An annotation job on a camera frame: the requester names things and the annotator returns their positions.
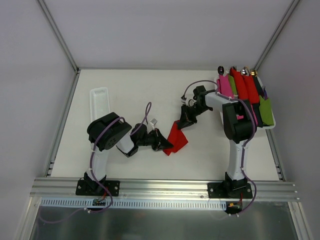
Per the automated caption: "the red paper napkin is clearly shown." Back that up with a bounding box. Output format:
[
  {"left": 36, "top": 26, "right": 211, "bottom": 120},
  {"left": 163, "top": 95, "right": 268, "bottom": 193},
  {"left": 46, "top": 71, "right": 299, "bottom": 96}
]
[{"left": 163, "top": 120, "right": 189, "bottom": 156}]

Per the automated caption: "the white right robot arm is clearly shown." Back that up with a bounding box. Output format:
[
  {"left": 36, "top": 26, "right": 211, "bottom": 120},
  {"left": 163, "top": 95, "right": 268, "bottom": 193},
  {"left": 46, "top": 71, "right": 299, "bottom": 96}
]
[{"left": 177, "top": 85, "right": 257, "bottom": 199}]

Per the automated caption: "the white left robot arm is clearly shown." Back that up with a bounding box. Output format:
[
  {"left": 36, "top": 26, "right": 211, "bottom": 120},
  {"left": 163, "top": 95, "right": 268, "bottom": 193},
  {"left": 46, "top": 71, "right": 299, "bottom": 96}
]
[{"left": 76, "top": 112, "right": 173, "bottom": 196}]

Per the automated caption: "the white basket of rolled napkins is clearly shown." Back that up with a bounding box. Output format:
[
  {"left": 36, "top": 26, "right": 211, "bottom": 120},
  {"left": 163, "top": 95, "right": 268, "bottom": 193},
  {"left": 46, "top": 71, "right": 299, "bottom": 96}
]
[{"left": 217, "top": 66, "right": 276, "bottom": 130}]

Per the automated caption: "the white utensil tray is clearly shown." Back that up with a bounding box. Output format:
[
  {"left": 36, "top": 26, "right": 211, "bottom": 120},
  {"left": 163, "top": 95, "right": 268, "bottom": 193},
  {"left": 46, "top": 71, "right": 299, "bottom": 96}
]
[{"left": 89, "top": 87, "right": 111, "bottom": 122}]

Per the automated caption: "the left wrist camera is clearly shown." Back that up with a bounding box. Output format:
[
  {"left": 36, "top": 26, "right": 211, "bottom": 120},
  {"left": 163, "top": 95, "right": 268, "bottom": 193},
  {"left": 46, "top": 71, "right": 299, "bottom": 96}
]
[{"left": 149, "top": 118, "right": 158, "bottom": 127}]

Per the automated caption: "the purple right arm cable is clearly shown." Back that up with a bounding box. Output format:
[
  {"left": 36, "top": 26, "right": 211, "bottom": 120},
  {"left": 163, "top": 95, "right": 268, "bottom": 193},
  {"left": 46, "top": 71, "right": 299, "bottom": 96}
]
[{"left": 181, "top": 79, "right": 257, "bottom": 220}]

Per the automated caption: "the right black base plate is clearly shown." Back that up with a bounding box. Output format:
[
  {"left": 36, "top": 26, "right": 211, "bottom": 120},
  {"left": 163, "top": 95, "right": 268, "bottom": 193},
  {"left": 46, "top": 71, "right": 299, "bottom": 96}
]
[{"left": 207, "top": 182, "right": 253, "bottom": 199}]

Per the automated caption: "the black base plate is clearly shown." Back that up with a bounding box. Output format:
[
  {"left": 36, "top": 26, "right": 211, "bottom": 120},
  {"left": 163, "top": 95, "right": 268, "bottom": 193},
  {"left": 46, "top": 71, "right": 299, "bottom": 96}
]
[
  {"left": 75, "top": 178, "right": 121, "bottom": 197},
  {"left": 207, "top": 182, "right": 253, "bottom": 199}
]

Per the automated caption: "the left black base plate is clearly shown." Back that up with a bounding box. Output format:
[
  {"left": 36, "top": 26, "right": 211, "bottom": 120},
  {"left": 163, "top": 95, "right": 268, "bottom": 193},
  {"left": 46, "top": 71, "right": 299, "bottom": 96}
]
[{"left": 75, "top": 178, "right": 121, "bottom": 197}]

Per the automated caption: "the white slotted cable duct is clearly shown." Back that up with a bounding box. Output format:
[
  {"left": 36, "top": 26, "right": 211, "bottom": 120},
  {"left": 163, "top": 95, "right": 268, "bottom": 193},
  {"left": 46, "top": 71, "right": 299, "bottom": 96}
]
[{"left": 40, "top": 197, "right": 227, "bottom": 211}]

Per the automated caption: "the aluminium mounting rail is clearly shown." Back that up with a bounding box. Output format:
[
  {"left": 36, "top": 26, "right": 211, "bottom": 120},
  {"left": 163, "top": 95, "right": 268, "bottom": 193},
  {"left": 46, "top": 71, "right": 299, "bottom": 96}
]
[{"left": 30, "top": 177, "right": 301, "bottom": 202}]

